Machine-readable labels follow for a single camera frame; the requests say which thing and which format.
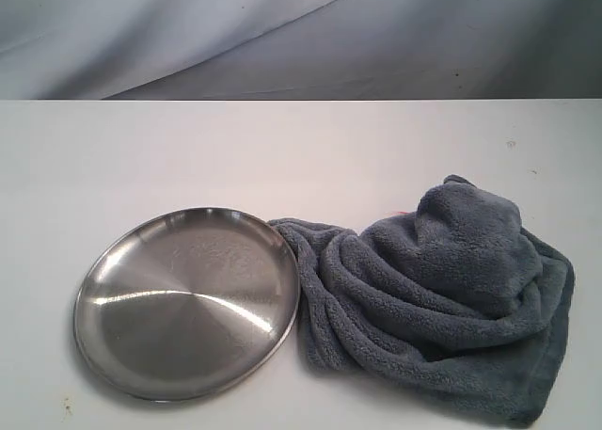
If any round stainless steel plate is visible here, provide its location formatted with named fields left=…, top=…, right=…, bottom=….
left=72, top=207, right=301, bottom=403

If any grey fleece towel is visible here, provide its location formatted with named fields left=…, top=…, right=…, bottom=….
left=272, top=175, right=575, bottom=428

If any white backdrop sheet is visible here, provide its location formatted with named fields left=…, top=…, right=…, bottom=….
left=1, top=0, right=601, bottom=100

